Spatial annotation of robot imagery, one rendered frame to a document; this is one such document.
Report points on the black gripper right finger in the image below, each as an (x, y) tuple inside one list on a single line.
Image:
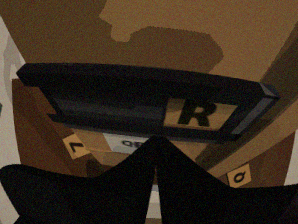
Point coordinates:
[(190, 195)]

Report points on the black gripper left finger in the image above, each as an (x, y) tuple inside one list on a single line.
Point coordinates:
[(118, 196)]

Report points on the white paper ticket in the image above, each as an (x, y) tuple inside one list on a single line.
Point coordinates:
[(124, 143)]

